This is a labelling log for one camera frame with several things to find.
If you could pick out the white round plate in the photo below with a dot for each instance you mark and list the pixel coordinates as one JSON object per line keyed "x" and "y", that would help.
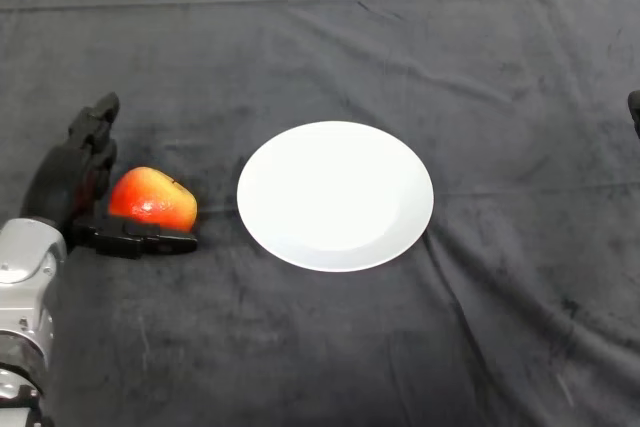
{"x": 335, "y": 197}

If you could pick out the red yellow apple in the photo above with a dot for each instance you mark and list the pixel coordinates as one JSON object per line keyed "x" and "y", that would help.
{"x": 150, "y": 197}

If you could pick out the black cloth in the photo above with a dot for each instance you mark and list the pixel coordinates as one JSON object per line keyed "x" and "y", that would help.
{"x": 320, "y": 347}

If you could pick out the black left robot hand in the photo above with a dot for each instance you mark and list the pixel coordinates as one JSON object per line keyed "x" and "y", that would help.
{"x": 55, "y": 182}

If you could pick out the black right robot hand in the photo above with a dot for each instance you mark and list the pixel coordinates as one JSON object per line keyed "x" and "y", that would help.
{"x": 635, "y": 114}

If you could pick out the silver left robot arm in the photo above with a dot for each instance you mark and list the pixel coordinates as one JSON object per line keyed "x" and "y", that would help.
{"x": 25, "y": 272}

